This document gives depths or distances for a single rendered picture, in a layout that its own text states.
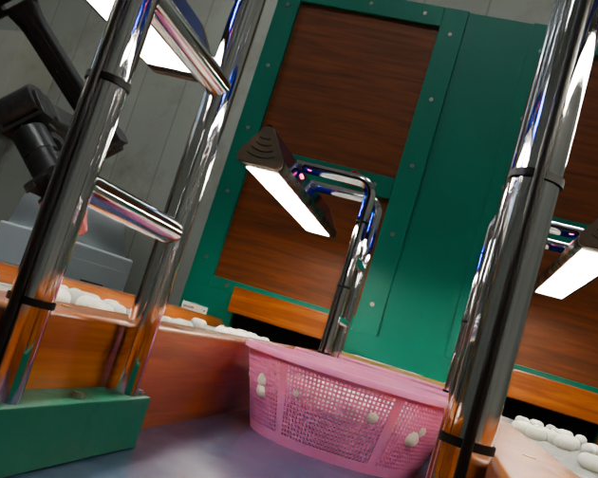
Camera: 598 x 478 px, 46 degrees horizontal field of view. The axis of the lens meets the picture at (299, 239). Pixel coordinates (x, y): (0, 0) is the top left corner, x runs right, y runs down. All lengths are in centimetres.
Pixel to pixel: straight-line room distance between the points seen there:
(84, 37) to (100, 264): 226
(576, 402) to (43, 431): 153
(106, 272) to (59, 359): 391
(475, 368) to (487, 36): 180
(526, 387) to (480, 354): 148
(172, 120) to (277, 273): 319
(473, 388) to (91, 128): 24
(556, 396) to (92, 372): 143
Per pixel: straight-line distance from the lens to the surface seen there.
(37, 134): 121
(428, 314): 188
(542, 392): 182
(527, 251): 34
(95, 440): 50
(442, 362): 186
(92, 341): 52
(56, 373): 49
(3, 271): 105
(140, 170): 504
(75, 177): 40
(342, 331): 147
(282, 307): 186
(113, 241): 449
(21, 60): 585
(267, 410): 78
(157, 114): 514
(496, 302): 34
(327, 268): 192
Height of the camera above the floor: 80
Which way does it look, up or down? 7 degrees up
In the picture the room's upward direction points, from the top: 17 degrees clockwise
